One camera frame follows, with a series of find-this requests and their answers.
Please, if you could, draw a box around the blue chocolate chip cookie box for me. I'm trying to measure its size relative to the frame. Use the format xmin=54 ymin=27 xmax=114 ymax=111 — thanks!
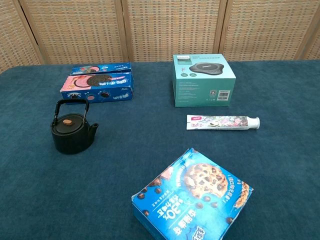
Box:
xmin=130 ymin=147 xmax=255 ymax=240

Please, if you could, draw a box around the blue table cloth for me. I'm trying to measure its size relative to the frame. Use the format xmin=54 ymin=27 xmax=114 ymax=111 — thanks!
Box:
xmin=0 ymin=59 xmax=320 ymax=240

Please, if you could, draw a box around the woven folding screen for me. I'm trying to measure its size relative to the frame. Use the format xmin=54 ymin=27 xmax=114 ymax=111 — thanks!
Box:
xmin=0 ymin=0 xmax=320 ymax=74

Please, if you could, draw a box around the small black teapot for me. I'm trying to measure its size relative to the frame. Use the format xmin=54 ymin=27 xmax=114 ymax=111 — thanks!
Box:
xmin=50 ymin=98 xmax=100 ymax=155

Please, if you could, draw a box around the white floral toothpaste tube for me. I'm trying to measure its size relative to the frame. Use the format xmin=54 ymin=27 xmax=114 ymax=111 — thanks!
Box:
xmin=186 ymin=114 xmax=261 ymax=131

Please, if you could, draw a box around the pink and blue Oreo box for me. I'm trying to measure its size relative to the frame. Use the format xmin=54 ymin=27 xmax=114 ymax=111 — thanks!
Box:
xmin=59 ymin=72 xmax=135 ymax=104

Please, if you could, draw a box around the slim blue Oreo box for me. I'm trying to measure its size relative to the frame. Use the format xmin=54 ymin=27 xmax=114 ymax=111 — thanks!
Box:
xmin=70 ymin=62 xmax=133 ymax=76

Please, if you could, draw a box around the teal speakerphone box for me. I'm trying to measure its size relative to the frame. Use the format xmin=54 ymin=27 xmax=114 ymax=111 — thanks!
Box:
xmin=172 ymin=53 xmax=237 ymax=108

